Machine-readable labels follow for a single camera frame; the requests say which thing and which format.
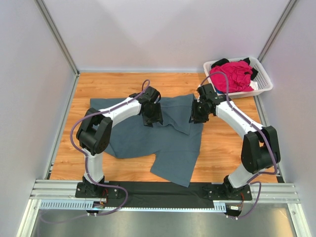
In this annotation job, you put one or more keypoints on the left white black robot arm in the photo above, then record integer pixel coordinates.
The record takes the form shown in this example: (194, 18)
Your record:
(95, 131)

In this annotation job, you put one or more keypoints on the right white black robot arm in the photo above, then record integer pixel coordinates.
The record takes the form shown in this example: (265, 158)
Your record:
(260, 148)

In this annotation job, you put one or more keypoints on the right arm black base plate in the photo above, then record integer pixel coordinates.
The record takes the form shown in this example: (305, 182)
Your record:
(221, 192)

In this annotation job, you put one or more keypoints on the white garment in basket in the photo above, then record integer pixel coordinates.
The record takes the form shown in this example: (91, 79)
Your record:
(254, 85)

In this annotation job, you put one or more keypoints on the grey blue t shirt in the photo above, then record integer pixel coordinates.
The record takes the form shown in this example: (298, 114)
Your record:
(175, 143)

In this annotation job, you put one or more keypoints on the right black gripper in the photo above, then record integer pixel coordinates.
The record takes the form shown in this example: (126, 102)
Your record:
(194, 118)

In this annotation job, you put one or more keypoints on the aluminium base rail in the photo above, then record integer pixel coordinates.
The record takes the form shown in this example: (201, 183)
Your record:
(65, 189)

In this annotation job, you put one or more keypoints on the left aluminium frame post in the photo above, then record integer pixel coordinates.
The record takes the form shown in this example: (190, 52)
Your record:
(56, 34)

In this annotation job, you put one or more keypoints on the black garment in basket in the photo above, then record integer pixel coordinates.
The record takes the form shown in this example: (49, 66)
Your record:
(242, 64)

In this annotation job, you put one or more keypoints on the rear aluminium table rail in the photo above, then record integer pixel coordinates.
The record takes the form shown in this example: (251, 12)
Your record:
(143, 71)

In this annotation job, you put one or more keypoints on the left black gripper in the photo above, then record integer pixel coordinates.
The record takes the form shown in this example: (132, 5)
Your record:
(158, 117)

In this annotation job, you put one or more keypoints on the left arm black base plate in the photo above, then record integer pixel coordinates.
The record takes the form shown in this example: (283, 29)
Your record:
(89, 190)

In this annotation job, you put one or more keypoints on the aluminium frame post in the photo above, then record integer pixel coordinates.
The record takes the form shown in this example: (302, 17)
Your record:
(277, 28)
(56, 34)

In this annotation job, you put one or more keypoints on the magenta t shirt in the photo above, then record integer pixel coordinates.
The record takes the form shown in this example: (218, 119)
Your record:
(226, 81)

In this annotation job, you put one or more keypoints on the white plastic laundry basket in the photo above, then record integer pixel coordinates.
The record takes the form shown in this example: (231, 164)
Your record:
(262, 78)

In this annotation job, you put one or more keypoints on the right aluminium frame post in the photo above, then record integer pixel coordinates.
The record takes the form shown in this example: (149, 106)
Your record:
(277, 28)

